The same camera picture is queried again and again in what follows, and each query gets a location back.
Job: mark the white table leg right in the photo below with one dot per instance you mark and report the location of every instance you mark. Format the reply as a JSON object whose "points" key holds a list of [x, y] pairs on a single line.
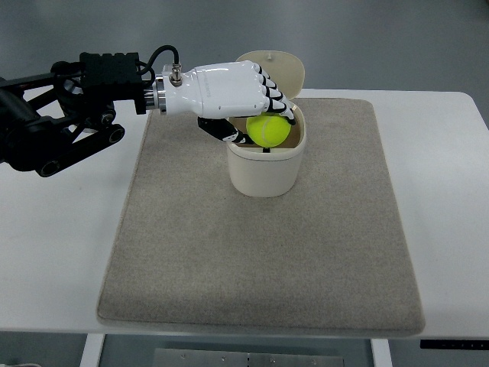
{"points": [[381, 353]]}

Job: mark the white table leg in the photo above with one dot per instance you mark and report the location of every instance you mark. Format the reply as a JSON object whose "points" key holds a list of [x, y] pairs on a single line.
{"points": [[381, 353], [92, 350]]}

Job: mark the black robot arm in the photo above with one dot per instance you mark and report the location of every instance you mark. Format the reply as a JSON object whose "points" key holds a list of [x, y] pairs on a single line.
{"points": [[51, 121]]}

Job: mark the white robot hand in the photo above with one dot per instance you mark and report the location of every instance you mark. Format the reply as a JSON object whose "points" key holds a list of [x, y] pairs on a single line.
{"points": [[237, 89]]}

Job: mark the cream lidded box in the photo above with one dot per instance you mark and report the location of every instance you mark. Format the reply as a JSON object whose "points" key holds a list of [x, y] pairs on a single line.
{"points": [[254, 172]]}

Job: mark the black table control panel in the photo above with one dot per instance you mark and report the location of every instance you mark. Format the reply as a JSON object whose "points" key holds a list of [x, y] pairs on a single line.
{"points": [[455, 344]]}

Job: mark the white table leg left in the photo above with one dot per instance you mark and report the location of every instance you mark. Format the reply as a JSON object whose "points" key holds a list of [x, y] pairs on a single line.
{"points": [[92, 350]]}

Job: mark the yellow tennis ball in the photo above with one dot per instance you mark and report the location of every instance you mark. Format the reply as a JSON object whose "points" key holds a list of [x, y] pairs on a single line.
{"points": [[268, 131]]}

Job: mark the beige felt mat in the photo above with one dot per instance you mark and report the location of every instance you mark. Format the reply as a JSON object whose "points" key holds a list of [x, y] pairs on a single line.
{"points": [[327, 257]]}

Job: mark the metal base plate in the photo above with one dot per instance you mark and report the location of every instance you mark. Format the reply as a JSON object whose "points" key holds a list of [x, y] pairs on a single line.
{"points": [[193, 357]]}

